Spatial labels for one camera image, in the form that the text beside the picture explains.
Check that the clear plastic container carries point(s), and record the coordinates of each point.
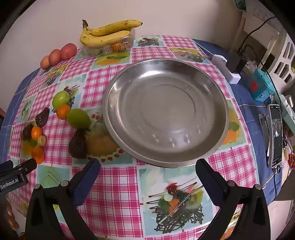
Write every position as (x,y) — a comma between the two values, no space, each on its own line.
(92,49)

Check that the yellow banana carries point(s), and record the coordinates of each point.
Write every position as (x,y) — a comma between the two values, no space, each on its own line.
(115,27)

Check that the white lattice chair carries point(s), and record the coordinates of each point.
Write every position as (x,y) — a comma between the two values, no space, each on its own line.
(280,57)

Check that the small dark brown fruit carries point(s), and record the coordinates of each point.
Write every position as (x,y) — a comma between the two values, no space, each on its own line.
(27,131)

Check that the orange mandarin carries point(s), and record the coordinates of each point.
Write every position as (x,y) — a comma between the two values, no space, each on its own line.
(36,133)
(63,112)
(38,155)
(118,46)

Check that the white plastic device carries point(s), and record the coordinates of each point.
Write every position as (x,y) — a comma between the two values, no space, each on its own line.
(227,69)

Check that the smartphone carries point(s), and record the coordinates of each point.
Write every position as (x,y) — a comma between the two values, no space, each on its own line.
(275,135)

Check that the medium red tomato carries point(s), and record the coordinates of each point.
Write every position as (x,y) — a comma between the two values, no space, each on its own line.
(54,57)

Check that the black charger block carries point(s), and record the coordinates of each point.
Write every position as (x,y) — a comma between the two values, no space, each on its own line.
(236,61)

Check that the teal box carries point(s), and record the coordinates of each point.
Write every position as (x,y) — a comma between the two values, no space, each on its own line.
(260,87)

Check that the small green apple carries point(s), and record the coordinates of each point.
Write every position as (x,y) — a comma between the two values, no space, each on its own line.
(60,99)

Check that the small orange tomato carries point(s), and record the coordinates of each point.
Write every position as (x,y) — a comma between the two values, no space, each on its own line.
(45,62)

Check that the white wooden furniture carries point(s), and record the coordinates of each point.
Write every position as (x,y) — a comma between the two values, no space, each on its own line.
(270,37)

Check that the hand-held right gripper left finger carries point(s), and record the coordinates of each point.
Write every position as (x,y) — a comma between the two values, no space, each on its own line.
(84,184)

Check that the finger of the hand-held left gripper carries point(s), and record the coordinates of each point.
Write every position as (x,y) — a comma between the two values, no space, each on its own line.
(27,165)
(5,166)

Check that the large green apple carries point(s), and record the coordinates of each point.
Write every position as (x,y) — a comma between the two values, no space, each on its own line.
(78,118)

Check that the red apple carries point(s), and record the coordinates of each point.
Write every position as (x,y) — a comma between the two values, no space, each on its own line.
(68,51)

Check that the large steel bowl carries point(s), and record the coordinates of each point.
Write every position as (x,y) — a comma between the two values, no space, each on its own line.
(166,110)

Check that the small tan fruit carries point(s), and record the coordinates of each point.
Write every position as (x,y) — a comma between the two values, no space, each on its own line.
(42,140)

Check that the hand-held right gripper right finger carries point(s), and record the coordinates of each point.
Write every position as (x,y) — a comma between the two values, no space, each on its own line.
(210,185)

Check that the pink checkered fruit-print tablecloth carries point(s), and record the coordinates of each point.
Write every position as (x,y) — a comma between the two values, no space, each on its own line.
(110,203)

